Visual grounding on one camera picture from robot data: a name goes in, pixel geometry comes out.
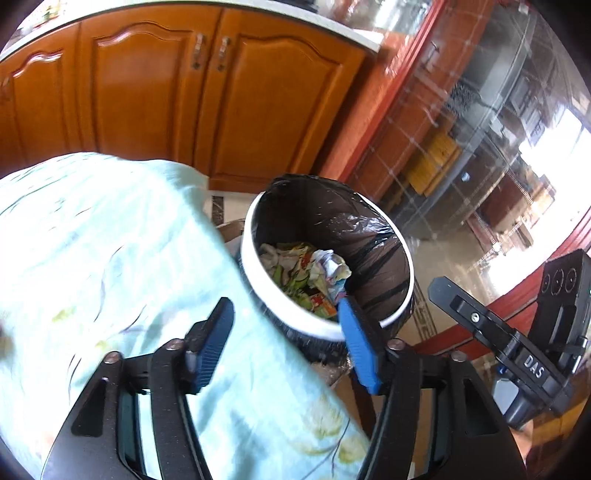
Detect white paper ball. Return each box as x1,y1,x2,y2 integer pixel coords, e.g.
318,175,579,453
308,250,352,304

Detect green drink pouch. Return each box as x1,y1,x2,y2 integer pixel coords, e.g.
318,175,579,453
259,242,338,322

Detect white trash bin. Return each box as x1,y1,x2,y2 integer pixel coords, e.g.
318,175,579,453
238,174,415,343

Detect wooden lower kitchen cabinets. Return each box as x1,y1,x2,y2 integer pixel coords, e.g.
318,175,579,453
1,1,380,193

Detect person's right hand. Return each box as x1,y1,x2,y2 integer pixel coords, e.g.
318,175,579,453
510,420,534,463

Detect light blue floral tablecloth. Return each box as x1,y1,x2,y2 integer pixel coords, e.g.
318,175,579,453
1,153,369,479

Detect glass door with red frame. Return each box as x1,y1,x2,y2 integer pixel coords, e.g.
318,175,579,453
317,1,590,357

